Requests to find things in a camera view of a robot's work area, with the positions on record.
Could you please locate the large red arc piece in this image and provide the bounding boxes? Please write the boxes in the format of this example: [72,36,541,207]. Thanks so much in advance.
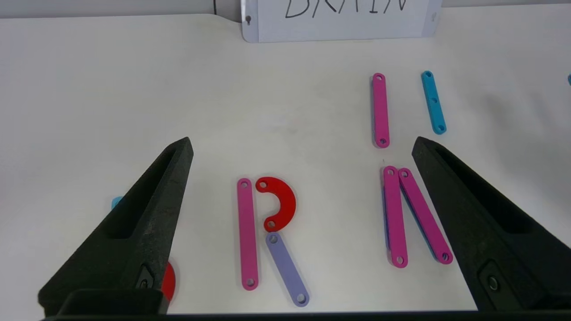
[161,260,177,302]

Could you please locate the small red arc piece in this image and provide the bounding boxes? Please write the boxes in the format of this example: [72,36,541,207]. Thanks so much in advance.
[255,176,297,233]

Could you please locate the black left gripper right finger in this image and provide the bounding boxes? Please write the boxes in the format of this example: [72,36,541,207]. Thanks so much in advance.
[411,136,571,311]

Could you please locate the pink bar with blue underside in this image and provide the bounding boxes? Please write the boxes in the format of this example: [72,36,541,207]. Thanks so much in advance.
[371,73,391,148]

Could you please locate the short blue bar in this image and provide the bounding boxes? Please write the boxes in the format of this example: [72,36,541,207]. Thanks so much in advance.
[421,70,447,135]

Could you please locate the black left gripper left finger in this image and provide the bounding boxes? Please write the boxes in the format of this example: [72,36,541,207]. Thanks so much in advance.
[37,137,194,316]

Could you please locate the short purple bar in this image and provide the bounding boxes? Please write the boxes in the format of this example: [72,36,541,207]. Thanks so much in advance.
[265,231,310,308]

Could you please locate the white BRAIN sign card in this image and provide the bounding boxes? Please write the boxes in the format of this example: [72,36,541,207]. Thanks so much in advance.
[241,0,443,44]

